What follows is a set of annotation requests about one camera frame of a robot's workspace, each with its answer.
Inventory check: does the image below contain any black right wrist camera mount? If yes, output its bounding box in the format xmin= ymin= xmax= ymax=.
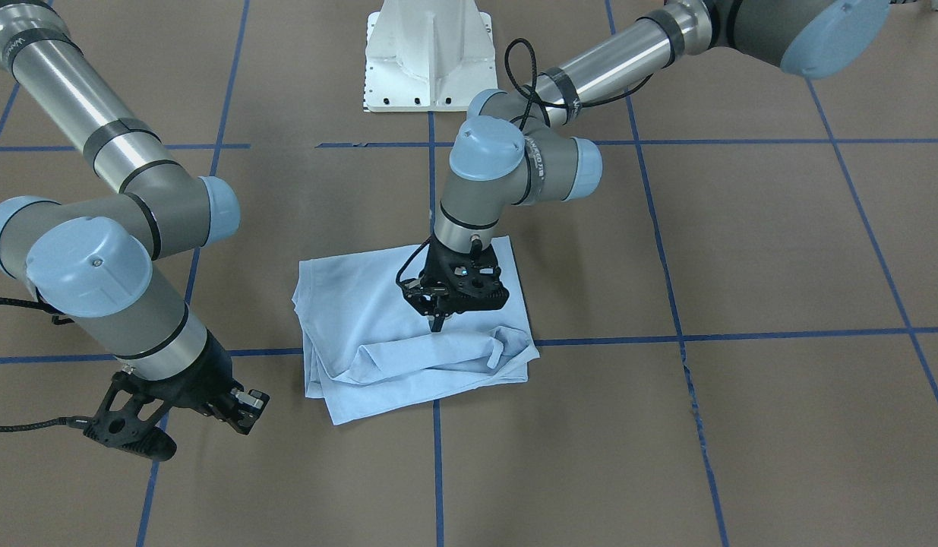
xmin=83 ymin=371 xmax=177 ymax=463

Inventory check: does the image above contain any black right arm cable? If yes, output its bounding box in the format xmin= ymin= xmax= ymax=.
xmin=0 ymin=295 xmax=90 ymax=434

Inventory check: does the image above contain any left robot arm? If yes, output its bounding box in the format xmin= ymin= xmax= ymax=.
xmin=396 ymin=1 xmax=891 ymax=333

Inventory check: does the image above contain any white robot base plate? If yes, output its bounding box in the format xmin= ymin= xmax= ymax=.
xmin=362 ymin=1 xmax=497 ymax=113

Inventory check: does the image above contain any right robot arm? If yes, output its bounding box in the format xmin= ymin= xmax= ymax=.
xmin=0 ymin=1 xmax=268 ymax=434

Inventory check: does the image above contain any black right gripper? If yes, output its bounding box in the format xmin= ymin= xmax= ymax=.
xmin=162 ymin=334 xmax=270 ymax=435

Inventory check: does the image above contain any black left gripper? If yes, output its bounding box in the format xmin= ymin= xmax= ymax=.
xmin=400 ymin=238 xmax=510 ymax=333

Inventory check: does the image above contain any light blue t-shirt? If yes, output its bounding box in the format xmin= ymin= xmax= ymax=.
xmin=292 ymin=236 xmax=539 ymax=425

